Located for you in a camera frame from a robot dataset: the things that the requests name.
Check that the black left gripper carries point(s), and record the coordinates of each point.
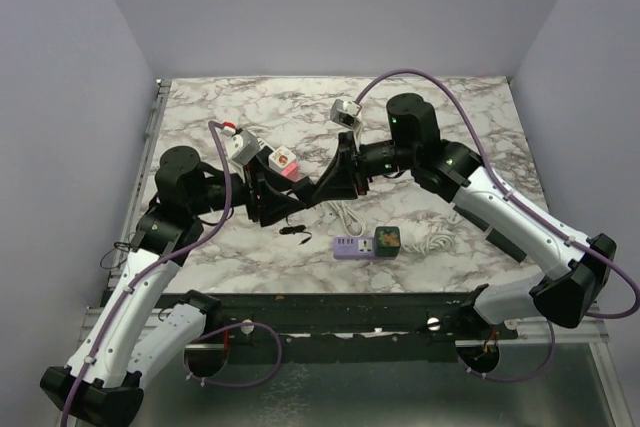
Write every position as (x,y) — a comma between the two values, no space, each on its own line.
(264,202)

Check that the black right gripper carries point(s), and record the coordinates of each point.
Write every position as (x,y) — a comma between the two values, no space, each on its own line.
(343,178)

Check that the small black adapter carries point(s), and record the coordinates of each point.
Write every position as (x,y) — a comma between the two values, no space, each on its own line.
(304,189)

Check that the pink plug adapter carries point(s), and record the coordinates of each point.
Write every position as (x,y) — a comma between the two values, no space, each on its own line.
(291,172)

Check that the white cube socket adapter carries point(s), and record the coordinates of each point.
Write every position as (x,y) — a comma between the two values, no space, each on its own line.
(281,158)

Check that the purple power strip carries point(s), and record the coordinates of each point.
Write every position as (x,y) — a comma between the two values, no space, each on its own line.
(353,248)

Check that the dark green charger block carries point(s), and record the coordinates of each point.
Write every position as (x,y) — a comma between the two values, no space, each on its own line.
(387,241)

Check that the white power strip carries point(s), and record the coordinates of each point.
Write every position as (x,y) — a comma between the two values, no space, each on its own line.
(263,145)

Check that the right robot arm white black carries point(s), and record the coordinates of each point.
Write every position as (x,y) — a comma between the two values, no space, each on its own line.
(573,265)

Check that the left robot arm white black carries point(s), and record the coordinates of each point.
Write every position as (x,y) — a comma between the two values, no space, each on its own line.
(103,383)

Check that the black mat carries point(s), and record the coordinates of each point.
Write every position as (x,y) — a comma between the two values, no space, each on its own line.
(501,242)

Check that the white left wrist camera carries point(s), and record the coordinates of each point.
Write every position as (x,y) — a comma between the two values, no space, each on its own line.
(241,144)

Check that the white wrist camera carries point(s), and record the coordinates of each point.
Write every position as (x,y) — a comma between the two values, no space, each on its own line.
(241,144)
(346,113)

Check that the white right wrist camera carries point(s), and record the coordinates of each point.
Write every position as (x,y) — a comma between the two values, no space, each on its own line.
(346,113)

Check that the aluminium frame left rail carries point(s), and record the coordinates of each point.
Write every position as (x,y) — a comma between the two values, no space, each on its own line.
(150,138)

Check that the black mounting base rail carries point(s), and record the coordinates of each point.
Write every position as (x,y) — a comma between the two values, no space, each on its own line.
(358,328)

